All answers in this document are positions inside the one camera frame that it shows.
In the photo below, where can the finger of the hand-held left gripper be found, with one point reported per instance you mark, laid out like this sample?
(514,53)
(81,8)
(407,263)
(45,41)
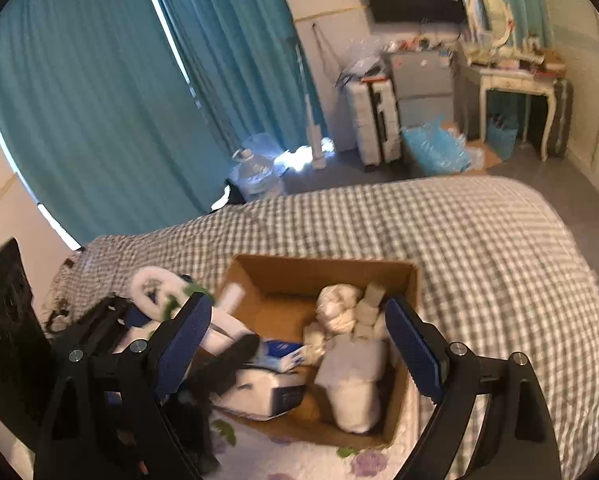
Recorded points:
(229,367)
(99,322)

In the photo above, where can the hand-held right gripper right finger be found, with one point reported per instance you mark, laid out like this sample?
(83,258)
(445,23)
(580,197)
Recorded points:
(412,350)

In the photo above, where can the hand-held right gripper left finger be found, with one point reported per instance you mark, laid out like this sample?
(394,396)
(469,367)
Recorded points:
(182,350)

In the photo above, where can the blue white tissue pack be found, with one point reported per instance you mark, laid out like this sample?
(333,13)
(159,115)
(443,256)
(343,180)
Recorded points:
(259,390)

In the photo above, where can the small blue tissue packet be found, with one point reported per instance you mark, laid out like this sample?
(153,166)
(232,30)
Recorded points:
(279,355)

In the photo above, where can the white green round item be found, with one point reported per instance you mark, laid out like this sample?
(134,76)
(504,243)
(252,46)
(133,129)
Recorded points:
(152,287)

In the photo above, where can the long white sock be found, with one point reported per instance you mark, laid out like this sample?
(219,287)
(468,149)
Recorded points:
(352,385)

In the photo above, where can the cream sock ball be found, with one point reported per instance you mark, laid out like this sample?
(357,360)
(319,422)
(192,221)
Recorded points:
(334,305)

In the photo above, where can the brown cardboard box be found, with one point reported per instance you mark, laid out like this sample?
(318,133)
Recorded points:
(289,275)

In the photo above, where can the floral quilted mat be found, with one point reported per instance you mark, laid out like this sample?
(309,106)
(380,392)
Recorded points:
(279,465)

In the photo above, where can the grey checkered bed sheet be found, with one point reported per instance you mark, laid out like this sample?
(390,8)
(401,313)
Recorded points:
(479,260)

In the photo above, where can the black white shoe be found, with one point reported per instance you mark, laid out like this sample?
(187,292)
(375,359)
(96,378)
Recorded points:
(224,195)

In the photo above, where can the large clear water bottle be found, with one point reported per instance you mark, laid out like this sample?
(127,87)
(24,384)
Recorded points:
(257,170)

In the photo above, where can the blue plastic bag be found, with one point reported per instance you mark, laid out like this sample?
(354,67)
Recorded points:
(434,150)

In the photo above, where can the wide teal curtain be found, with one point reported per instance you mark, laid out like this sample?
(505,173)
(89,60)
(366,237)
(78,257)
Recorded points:
(79,110)

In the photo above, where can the blue plastic basket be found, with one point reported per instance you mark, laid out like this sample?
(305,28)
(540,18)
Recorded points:
(502,137)

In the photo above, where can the white ribbed suitcase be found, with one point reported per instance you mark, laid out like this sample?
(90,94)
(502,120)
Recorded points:
(374,120)

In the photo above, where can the white stick vacuum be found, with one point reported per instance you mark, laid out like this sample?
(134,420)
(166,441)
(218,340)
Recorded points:
(312,120)

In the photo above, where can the grey mini fridge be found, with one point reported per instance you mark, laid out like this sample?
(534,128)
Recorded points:
(422,80)

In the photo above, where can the dark suitcase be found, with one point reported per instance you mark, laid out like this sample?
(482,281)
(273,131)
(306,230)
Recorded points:
(562,110)

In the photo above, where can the white dressing table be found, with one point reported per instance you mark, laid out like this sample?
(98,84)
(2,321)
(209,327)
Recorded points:
(514,80)

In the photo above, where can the clear plastic bag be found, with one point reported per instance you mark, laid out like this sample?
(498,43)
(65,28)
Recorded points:
(359,60)

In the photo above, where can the oval white mirror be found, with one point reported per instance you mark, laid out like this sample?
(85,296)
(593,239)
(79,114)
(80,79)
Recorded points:
(489,10)

